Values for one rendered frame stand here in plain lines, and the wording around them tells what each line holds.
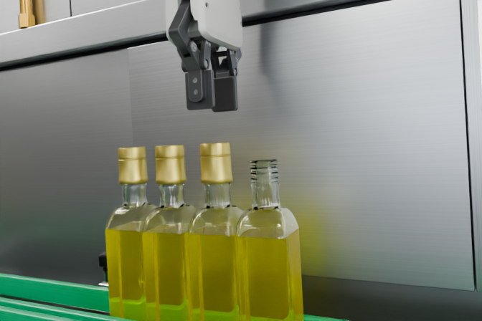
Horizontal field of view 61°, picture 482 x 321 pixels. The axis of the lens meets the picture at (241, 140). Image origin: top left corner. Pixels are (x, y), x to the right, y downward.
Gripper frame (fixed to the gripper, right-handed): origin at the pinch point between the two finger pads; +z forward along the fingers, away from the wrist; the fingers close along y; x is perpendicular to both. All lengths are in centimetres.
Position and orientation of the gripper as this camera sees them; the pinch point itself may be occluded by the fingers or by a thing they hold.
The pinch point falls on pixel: (212, 94)
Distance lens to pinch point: 46.5
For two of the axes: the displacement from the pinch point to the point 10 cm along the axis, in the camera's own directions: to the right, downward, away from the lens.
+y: -4.2, 0.3, -9.1
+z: 0.6, 10.0, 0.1
